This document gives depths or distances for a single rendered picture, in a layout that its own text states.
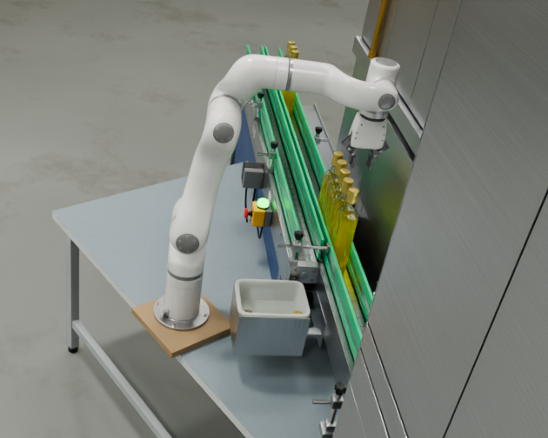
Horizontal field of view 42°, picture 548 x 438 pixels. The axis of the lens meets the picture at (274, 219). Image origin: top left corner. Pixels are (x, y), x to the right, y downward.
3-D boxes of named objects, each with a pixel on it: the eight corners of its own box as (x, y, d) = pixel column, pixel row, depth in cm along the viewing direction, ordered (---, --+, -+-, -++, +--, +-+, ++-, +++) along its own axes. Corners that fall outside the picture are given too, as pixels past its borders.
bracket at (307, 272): (316, 284, 233) (320, 268, 229) (288, 283, 231) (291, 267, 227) (314, 278, 236) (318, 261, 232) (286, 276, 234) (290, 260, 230)
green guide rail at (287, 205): (297, 258, 232) (302, 238, 227) (295, 258, 231) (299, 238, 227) (246, 58, 375) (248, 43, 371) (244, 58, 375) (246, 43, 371)
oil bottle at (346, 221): (346, 268, 232) (360, 213, 221) (330, 267, 231) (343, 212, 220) (342, 257, 237) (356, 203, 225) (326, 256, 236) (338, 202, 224)
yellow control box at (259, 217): (270, 228, 268) (272, 211, 264) (250, 227, 267) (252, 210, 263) (267, 217, 274) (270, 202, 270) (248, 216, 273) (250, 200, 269)
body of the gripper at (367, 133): (386, 107, 209) (377, 141, 215) (353, 104, 207) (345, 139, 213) (393, 118, 203) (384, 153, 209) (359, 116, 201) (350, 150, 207)
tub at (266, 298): (307, 337, 220) (311, 316, 215) (235, 335, 216) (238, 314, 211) (298, 301, 234) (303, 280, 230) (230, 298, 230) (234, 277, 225)
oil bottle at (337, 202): (341, 256, 237) (354, 202, 225) (324, 255, 236) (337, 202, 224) (337, 247, 242) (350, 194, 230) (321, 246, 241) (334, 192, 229)
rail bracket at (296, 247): (325, 268, 230) (333, 236, 223) (275, 266, 226) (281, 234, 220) (324, 262, 232) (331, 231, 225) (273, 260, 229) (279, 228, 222)
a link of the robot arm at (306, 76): (291, 75, 185) (404, 89, 189) (288, 53, 199) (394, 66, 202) (286, 106, 190) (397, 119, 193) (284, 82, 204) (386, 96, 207)
